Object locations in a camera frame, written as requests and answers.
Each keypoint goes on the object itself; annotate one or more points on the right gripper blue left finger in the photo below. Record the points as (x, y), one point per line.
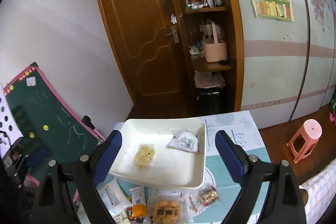
(104, 155)

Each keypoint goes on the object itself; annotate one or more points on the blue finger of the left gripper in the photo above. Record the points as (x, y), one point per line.
(36, 157)

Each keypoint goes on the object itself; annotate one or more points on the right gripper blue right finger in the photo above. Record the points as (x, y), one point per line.
(233, 156)

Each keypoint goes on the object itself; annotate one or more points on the yellow crackers clear packet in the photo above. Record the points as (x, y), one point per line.
(144, 156)

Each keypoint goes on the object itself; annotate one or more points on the mixed nuts small clear packet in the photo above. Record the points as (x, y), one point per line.
(207, 195)

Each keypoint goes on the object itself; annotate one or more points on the large clear blue-white snack bag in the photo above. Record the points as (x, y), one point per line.
(113, 197)

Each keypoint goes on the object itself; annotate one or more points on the white silver packet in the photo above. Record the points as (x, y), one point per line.
(184, 141)

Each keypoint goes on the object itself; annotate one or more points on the orange-topped snack packet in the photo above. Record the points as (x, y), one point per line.
(138, 208)

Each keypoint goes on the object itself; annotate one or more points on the yellow puffs snack tray pack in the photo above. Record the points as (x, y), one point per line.
(167, 210)

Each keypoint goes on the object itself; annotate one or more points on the white perforated board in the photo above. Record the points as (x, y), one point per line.
(10, 132)

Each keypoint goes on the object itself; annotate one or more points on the teal table runner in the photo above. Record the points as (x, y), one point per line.
(217, 174)

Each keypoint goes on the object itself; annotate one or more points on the white plastic storage bin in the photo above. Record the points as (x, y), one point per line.
(171, 168)

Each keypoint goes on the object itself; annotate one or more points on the pink plastic stool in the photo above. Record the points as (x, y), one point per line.
(309, 133)

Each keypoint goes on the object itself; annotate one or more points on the folded pink cloths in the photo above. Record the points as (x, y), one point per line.
(207, 80)

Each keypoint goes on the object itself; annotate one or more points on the pink basket on shelf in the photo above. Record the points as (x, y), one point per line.
(214, 46)

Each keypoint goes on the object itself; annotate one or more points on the brown wooden door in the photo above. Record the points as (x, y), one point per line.
(145, 44)

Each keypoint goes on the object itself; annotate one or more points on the wooden corner shelf unit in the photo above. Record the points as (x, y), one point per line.
(225, 13)

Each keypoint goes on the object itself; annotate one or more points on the green chalkboard pink frame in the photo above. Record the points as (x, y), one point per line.
(46, 122)

